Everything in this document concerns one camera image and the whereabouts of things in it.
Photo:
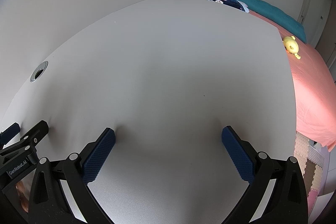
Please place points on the teal pillow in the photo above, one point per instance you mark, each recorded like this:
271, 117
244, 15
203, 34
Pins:
267, 12

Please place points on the light blue blanket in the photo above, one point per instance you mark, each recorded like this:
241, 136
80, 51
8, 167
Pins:
244, 6

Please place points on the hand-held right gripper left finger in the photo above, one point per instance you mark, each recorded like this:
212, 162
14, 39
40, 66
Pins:
99, 153

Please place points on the white wardrobe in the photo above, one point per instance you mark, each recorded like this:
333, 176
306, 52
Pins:
317, 3

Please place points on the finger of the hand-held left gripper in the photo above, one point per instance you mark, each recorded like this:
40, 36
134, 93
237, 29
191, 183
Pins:
34, 133
10, 132

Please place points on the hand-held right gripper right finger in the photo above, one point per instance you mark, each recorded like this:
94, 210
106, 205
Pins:
237, 153

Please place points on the foam puzzle floor mat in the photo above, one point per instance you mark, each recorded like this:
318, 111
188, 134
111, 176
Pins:
307, 161

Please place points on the yellow duck plush toy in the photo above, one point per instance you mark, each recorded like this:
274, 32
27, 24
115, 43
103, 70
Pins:
291, 47

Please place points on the bed with pink sheet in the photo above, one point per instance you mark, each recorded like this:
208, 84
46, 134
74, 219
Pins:
315, 87

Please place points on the person's left hand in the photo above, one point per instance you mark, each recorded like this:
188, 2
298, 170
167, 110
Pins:
23, 192

